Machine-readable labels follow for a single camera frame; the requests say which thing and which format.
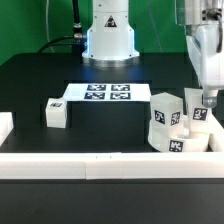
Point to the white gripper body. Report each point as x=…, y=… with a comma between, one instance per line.
x=207, y=62

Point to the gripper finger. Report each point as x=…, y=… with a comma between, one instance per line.
x=209, y=98

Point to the white round stool seat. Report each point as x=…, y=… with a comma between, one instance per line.
x=185, y=142

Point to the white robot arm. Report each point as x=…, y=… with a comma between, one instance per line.
x=111, y=40

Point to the white right fence bar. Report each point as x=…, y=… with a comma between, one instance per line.
x=216, y=131

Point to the white fence bar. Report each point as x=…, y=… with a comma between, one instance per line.
x=6, y=125
x=89, y=166
x=216, y=131

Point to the white marker sheet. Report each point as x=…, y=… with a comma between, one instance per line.
x=107, y=92

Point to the white front fence bar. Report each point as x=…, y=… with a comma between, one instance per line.
x=89, y=166

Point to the white left fence bar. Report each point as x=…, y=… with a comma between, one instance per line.
x=6, y=125

